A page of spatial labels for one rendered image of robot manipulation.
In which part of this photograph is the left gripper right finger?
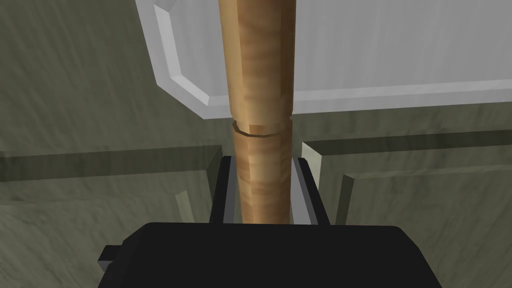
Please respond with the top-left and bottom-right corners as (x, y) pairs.
(289, 157), (331, 226)

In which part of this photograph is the wooden bar handle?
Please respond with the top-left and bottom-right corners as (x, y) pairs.
(218, 0), (298, 225)

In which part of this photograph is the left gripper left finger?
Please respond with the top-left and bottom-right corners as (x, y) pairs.
(208, 155), (243, 225)

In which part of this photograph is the pale grey panelled door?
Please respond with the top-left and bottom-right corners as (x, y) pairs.
(133, 0), (512, 121)

